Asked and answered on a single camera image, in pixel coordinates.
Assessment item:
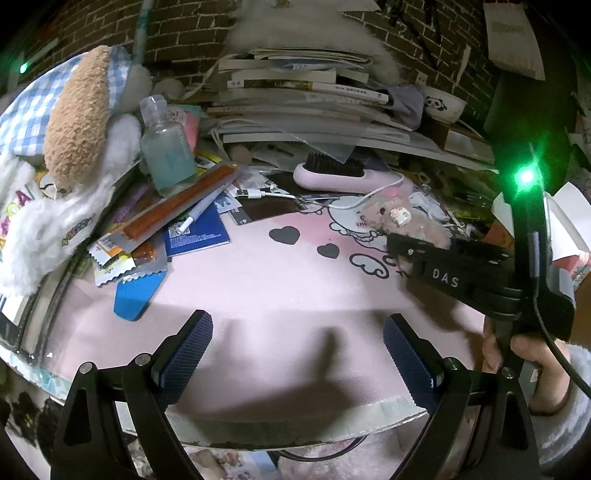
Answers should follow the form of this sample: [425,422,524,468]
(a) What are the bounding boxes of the lavender cloth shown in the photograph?
[388,84,426,131]

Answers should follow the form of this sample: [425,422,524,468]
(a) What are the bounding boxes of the white plush dog checkered hat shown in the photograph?
[0,45,153,296]

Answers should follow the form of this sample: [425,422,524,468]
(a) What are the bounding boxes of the person's right forearm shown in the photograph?
[526,344,591,478]

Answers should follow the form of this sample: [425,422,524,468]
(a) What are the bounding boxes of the grey white pen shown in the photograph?
[177,184,229,234]

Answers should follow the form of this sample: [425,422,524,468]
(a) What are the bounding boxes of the white fluffy plush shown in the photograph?
[226,0,404,86]

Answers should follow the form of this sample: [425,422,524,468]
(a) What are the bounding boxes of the pink hair brush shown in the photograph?
[294,152,415,191]

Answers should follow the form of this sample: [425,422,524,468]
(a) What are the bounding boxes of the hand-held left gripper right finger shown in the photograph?
[382,313,541,480]

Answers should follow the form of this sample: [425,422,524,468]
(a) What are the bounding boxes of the pink fuzzy plush toy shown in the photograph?
[359,193,452,273]

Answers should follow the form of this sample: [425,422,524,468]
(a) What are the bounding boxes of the person's right hand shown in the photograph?
[481,318,574,416]

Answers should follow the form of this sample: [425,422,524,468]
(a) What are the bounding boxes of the white paper bag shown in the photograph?
[482,0,546,81]

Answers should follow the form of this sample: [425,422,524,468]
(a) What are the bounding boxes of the white charging cable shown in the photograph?
[233,172,407,212]

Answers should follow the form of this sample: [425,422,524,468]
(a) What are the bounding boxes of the dark blue booklet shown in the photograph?
[164,200,230,258]

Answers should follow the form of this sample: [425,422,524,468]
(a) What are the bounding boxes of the pink printed mat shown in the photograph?
[41,175,504,423]

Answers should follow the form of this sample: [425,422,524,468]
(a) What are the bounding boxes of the pink packet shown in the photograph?
[166,104,204,153]

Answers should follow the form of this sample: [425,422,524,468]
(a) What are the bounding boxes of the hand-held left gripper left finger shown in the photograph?
[48,309,214,480]

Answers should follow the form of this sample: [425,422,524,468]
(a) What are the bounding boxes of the white panda bowl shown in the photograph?
[422,85,467,124]

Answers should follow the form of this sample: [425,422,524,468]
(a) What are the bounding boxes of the blue card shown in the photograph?
[113,270,168,321]

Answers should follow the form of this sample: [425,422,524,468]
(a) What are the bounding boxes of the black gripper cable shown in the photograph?
[526,231,591,398]

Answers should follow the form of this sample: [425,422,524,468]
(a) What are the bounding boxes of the teal pipe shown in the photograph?
[133,0,155,63]

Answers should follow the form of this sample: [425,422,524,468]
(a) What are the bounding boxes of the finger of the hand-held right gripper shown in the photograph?
[385,232,514,315]

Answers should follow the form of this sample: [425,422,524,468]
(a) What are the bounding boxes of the stack of books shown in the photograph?
[203,46,495,162]

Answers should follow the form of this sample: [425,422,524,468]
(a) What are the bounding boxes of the clear bottle teal liquid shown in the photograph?
[139,95,198,197]

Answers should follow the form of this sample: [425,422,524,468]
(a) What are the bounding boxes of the orange snack stick packet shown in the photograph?
[88,161,242,266]
[90,240,169,289]

